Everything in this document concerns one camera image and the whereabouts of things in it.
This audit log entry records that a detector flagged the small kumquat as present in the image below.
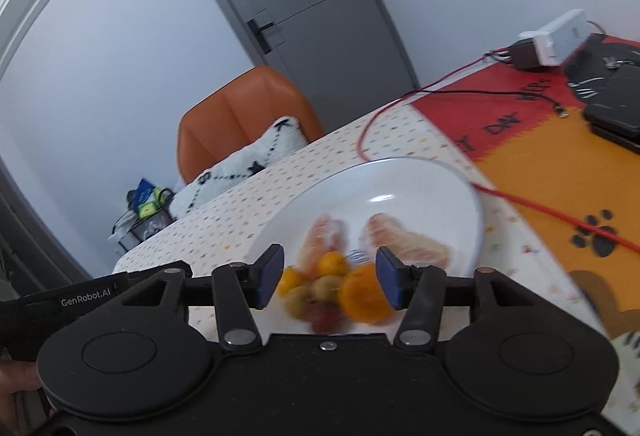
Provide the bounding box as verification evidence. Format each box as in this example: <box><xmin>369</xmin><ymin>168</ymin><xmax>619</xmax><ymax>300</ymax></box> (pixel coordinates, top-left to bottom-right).
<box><xmin>277</xmin><ymin>266</ymin><xmax>309</xmax><ymax>298</ymax></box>
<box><xmin>314</xmin><ymin>251</ymin><xmax>350</xmax><ymax>278</ymax></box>

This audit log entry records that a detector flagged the mandarin orange front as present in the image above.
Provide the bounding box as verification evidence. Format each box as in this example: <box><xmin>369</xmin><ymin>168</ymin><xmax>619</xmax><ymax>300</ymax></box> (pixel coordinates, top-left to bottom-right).
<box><xmin>338</xmin><ymin>263</ymin><xmax>395</xmax><ymax>324</ymax></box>

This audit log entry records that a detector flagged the green-brown round fruit back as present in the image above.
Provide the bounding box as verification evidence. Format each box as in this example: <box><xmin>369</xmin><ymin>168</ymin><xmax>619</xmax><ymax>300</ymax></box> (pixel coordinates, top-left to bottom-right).
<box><xmin>283</xmin><ymin>284</ymin><xmax>314</xmax><ymax>320</ymax></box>

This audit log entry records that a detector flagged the green-brown round fruit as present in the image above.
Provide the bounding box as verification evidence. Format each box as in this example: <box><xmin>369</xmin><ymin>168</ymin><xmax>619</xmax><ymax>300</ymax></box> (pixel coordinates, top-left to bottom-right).
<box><xmin>283</xmin><ymin>284</ymin><xmax>314</xmax><ymax>320</ymax></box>
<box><xmin>309</xmin><ymin>274</ymin><xmax>344</xmax><ymax>304</ymax></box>

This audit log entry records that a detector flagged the peeled citrus segment large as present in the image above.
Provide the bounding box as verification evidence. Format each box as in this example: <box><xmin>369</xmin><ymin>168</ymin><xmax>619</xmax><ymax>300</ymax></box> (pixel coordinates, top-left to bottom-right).
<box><xmin>359</xmin><ymin>213</ymin><xmax>450</xmax><ymax>269</ymax></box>

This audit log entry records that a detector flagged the green-brown round fruit front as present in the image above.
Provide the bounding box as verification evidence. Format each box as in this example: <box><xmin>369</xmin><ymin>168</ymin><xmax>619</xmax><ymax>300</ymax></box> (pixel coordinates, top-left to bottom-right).
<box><xmin>309</xmin><ymin>274</ymin><xmax>344</xmax><ymax>304</ymax></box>

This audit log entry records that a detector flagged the red cherry tomato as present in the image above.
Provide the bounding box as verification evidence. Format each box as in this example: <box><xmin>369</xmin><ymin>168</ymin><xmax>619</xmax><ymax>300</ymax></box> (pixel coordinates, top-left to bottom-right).
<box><xmin>306</xmin><ymin>302</ymin><xmax>344</xmax><ymax>334</ymax></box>

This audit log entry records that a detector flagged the peeled citrus segment small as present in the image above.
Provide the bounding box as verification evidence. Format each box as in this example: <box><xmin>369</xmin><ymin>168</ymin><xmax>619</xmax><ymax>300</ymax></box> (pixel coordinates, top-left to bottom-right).
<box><xmin>297</xmin><ymin>214</ymin><xmax>345</xmax><ymax>274</ymax></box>

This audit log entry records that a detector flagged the person's left hand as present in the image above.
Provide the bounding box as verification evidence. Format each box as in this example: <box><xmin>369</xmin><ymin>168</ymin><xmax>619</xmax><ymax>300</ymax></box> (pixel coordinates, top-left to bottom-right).
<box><xmin>0</xmin><ymin>360</ymin><xmax>41</xmax><ymax>435</ymax></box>

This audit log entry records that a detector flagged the floral tablecloth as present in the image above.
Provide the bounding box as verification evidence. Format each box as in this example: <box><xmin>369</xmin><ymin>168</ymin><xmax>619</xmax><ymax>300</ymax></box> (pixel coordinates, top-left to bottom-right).
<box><xmin>112</xmin><ymin>102</ymin><xmax>640</xmax><ymax>432</ymax></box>

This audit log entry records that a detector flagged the white plate blue rim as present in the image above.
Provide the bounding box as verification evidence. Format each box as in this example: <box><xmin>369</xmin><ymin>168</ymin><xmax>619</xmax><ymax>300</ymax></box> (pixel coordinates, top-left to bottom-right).
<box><xmin>246</xmin><ymin>158</ymin><xmax>485</xmax><ymax>277</ymax></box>

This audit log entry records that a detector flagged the black metal shelf rack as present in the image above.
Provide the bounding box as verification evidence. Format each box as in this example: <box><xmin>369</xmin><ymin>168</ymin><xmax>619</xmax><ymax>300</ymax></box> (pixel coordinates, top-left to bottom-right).
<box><xmin>107</xmin><ymin>188</ymin><xmax>175</xmax><ymax>255</ymax></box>

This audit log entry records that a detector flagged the white black fluffy pillow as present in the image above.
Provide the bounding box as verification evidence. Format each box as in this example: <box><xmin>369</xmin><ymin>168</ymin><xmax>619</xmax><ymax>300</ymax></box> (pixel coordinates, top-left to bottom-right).
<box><xmin>169</xmin><ymin>116</ymin><xmax>308</xmax><ymax>219</ymax></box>

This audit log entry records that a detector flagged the orange chair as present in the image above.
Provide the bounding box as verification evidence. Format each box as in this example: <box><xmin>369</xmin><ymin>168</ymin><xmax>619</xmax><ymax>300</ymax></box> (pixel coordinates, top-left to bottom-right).
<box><xmin>177</xmin><ymin>66</ymin><xmax>323</xmax><ymax>184</ymax></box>

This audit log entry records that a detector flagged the red orange cat mat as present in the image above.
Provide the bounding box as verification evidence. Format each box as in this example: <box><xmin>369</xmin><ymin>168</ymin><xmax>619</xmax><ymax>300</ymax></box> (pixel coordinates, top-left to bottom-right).
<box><xmin>413</xmin><ymin>34</ymin><xmax>639</xmax><ymax>342</ymax></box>

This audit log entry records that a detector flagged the dark power adapter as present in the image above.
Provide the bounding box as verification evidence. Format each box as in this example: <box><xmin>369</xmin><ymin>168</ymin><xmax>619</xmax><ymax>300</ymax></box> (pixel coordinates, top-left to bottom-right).
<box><xmin>508</xmin><ymin>38</ymin><xmax>542</xmax><ymax>71</ymax></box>

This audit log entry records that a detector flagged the black box device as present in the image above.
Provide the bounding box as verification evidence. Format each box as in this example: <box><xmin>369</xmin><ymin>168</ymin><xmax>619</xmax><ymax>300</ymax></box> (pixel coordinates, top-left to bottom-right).
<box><xmin>582</xmin><ymin>64</ymin><xmax>640</xmax><ymax>153</ymax></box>

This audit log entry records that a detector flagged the white power strip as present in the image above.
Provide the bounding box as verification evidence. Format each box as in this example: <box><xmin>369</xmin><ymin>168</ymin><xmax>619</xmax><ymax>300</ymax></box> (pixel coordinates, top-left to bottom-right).
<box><xmin>518</xmin><ymin>9</ymin><xmax>591</xmax><ymax>66</ymax></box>

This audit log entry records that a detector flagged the grey door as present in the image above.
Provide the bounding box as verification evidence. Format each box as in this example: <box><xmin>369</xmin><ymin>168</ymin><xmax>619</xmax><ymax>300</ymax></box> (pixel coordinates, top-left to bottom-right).
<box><xmin>217</xmin><ymin>0</ymin><xmax>418</xmax><ymax>132</ymax></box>

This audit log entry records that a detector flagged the red cable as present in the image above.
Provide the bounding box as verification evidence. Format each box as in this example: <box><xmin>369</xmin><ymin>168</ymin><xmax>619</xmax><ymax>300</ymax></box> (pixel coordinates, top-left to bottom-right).
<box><xmin>356</xmin><ymin>47</ymin><xmax>640</xmax><ymax>254</ymax></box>

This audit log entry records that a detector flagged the black cable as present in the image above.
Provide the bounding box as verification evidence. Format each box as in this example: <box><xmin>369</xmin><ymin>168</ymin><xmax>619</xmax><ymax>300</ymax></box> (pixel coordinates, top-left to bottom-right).
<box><xmin>414</xmin><ymin>47</ymin><xmax>572</xmax><ymax>120</ymax></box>

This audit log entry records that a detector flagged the black door handle lock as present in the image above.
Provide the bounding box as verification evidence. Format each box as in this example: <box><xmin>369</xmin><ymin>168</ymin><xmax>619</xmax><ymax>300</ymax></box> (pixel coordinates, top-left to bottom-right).
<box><xmin>246</xmin><ymin>19</ymin><xmax>285</xmax><ymax>55</ymax></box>

